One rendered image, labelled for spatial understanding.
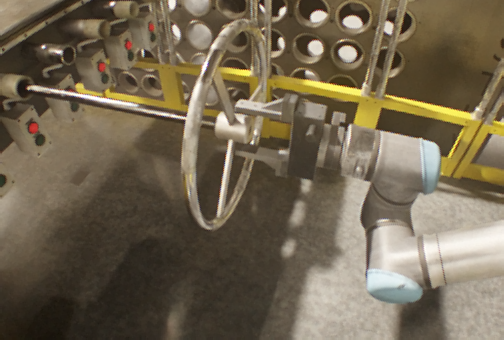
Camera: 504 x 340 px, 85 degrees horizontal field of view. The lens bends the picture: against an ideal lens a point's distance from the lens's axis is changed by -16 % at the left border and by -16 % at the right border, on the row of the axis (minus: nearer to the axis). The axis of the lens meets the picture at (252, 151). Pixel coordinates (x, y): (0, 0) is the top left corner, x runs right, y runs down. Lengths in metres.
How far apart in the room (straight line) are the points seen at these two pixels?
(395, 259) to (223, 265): 0.94
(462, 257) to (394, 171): 0.17
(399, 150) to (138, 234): 1.24
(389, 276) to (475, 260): 0.13
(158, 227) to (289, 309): 0.68
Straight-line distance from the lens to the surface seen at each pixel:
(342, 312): 1.34
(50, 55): 1.04
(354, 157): 0.53
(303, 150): 0.55
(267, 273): 1.36
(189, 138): 0.42
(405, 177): 0.55
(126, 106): 0.69
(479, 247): 0.55
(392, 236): 0.58
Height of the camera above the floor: 1.25
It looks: 45 degrees down
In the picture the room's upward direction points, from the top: 1 degrees counter-clockwise
